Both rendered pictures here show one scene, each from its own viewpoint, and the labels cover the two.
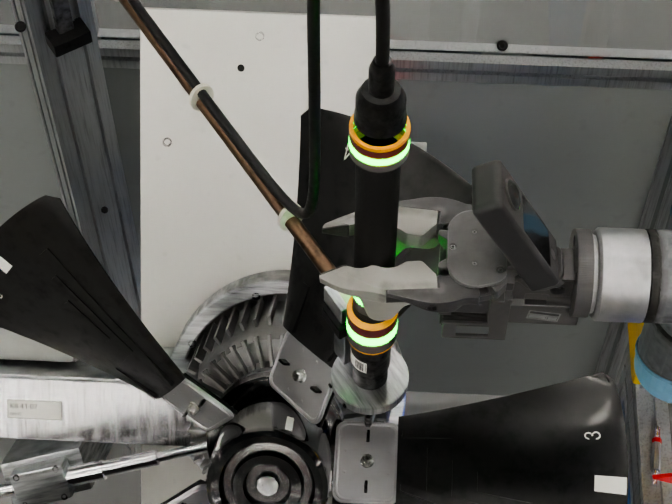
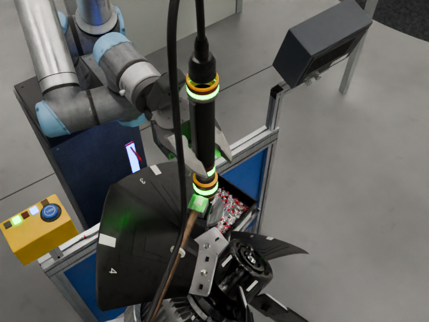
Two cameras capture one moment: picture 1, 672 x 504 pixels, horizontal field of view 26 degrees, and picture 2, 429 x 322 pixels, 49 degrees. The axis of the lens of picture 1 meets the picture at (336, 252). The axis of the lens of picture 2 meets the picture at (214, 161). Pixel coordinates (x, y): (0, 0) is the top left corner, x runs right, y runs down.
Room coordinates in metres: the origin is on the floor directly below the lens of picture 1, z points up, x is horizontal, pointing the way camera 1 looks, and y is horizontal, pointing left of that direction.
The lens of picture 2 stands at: (0.91, 0.32, 2.16)
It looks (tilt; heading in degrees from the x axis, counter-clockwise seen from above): 55 degrees down; 231
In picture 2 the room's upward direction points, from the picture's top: straight up
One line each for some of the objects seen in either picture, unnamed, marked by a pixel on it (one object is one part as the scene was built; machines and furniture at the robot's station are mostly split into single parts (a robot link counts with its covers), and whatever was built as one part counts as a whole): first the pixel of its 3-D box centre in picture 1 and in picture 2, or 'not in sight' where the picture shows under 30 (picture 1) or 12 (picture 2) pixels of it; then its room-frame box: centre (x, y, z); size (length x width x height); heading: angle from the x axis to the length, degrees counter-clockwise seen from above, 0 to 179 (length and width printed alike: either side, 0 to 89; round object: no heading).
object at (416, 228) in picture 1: (382, 238); (187, 163); (0.68, -0.04, 1.53); 0.09 x 0.03 x 0.06; 77
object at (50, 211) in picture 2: not in sight; (50, 211); (0.88, -0.40, 1.08); 0.04 x 0.04 x 0.02
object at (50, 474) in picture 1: (43, 482); not in sight; (0.67, 0.31, 1.08); 0.07 x 0.04 x 0.06; 97
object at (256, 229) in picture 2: not in sight; (260, 194); (0.10, -0.36, 0.39); 0.04 x 0.04 x 0.78; 87
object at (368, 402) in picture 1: (364, 345); (204, 202); (0.65, -0.03, 1.40); 0.09 x 0.07 x 0.10; 32
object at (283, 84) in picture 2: not in sight; (300, 78); (-0.01, -0.36, 1.04); 0.24 x 0.03 x 0.03; 177
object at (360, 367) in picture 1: (374, 255); (204, 149); (0.64, -0.03, 1.55); 0.04 x 0.04 x 0.46
